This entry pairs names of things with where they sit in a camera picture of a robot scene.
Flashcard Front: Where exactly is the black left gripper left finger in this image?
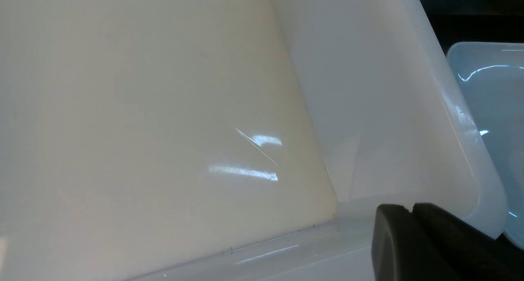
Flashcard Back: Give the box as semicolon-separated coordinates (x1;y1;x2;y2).
372;204;461;281

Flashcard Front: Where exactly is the large white plastic tub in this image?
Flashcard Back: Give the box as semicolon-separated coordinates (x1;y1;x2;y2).
1;0;508;281

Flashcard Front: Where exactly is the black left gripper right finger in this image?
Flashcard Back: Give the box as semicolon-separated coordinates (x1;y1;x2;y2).
412;203;523;281

